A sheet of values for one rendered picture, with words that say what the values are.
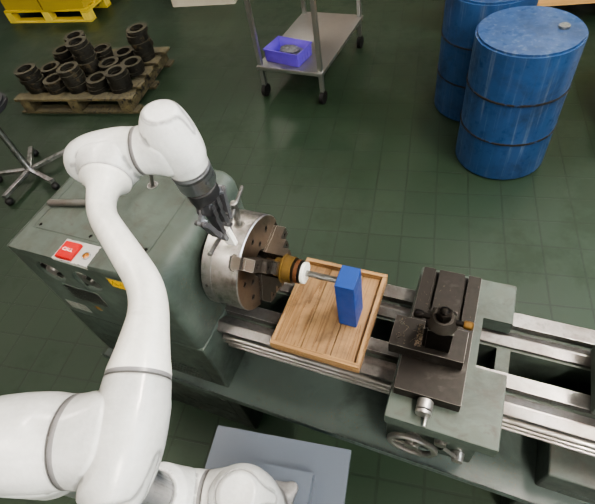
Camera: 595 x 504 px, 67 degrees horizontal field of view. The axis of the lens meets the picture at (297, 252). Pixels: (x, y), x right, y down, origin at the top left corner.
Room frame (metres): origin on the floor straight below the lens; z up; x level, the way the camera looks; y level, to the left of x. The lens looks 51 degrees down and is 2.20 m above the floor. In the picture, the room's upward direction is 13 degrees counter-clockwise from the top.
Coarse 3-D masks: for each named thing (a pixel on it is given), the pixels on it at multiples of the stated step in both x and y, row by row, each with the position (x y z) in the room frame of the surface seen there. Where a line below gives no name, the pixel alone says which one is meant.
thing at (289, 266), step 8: (288, 256) 0.88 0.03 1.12; (280, 264) 0.85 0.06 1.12; (288, 264) 0.84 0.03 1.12; (296, 264) 0.84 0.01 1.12; (280, 272) 0.83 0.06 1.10; (288, 272) 0.82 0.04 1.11; (296, 272) 0.81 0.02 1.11; (280, 280) 0.82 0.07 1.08; (288, 280) 0.81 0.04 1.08; (296, 280) 0.80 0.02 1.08
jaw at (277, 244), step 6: (276, 228) 1.00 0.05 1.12; (282, 228) 0.99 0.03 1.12; (270, 234) 0.98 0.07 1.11; (276, 234) 0.98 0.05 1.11; (282, 234) 0.97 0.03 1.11; (270, 240) 0.96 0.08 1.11; (276, 240) 0.96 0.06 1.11; (282, 240) 0.95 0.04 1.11; (270, 246) 0.94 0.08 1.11; (276, 246) 0.93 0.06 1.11; (282, 246) 0.93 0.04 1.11; (288, 246) 0.95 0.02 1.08; (264, 252) 0.93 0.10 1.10; (270, 252) 0.92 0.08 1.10; (276, 252) 0.91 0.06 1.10; (282, 252) 0.91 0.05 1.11; (288, 252) 0.91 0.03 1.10
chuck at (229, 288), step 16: (256, 224) 0.94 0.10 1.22; (272, 224) 1.01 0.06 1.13; (240, 240) 0.88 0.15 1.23; (256, 240) 0.92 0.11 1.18; (224, 256) 0.85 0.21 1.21; (240, 256) 0.84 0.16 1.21; (256, 256) 0.89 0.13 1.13; (224, 272) 0.82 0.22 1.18; (240, 272) 0.81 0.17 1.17; (224, 288) 0.80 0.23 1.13; (240, 288) 0.79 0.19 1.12; (256, 288) 0.85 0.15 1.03; (240, 304) 0.77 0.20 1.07; (256, 304) 0.82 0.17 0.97
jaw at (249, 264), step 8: (232, 256) 0.85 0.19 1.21; (232, 264) 0.83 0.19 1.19; (240, 264) 0.83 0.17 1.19; (248, 264) 0.82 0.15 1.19; (256, 264) 0.82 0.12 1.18; (264, 264) 0.83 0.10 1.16; (272, 264) 0.85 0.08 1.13; (256, 272) 0.81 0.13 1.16; (264, 272) 0.82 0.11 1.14; (272, 272) 0.83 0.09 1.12
